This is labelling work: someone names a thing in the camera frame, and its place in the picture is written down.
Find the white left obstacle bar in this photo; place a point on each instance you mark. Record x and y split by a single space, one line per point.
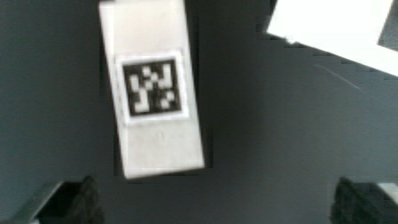
349 27

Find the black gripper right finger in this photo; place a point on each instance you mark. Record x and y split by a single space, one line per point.
365 203

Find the white leg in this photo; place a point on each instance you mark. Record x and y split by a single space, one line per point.
152 81

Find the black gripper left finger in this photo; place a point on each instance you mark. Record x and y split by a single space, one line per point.
73 206

